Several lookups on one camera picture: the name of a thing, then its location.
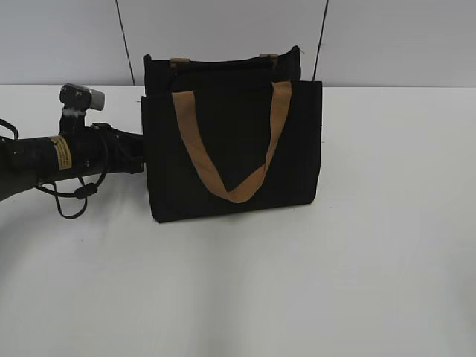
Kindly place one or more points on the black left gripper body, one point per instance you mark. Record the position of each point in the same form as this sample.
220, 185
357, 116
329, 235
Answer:
115, 151

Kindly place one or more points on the black tote bag tan handles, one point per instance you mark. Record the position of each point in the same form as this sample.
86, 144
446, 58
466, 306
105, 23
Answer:
230, 137

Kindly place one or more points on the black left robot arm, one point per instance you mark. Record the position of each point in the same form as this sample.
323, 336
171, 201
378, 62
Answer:
34, 162

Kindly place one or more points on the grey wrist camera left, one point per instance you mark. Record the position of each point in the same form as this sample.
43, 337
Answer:
77, 100

